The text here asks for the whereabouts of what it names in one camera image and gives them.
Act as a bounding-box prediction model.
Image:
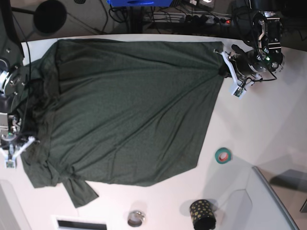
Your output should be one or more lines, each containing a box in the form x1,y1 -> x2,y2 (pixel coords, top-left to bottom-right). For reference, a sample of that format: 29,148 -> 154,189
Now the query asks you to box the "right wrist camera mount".
0,136 -> 39,169

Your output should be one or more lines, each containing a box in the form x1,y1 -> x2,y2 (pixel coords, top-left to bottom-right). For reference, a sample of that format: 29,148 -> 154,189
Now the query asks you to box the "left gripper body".
231,44 -> 258,77

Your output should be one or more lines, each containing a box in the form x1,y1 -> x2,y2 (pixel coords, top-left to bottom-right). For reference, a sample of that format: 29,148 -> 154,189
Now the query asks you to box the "blue plastic box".
106,0 -> 172,7

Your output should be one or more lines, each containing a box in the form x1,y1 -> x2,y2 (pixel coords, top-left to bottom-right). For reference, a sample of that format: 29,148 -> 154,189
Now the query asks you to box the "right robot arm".
0,0 -> 29,148

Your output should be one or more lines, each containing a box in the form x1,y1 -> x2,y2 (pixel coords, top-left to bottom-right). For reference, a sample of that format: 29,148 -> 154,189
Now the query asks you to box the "white power strip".
184,14 -> 231,26

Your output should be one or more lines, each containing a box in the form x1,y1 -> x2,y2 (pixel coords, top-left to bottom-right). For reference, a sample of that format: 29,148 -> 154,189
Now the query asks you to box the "white slotted tray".
51,215 -> 111,230

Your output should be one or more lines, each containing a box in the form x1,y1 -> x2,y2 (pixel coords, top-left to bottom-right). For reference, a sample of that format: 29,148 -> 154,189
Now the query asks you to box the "dark green t-shirt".
21,39 -> 224,207

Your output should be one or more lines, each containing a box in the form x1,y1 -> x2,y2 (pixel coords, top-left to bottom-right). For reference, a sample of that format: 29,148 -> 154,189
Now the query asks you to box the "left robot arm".
231,0 -> 283,81

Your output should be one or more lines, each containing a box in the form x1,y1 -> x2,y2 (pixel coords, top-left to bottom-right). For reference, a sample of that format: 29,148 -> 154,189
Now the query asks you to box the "black gold-dotted cup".
189,199 -> 216,230

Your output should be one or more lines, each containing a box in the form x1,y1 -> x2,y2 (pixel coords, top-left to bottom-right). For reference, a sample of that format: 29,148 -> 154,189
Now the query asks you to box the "silver tape roll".
127,210 -> 145,227

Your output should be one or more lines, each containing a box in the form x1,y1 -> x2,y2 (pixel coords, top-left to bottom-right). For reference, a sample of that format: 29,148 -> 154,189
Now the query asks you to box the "green tape roll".
214,148 -> 232,164

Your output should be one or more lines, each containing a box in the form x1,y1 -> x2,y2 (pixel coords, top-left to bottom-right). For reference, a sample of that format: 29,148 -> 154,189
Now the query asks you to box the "round black stand base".
33,0 -> 67,34

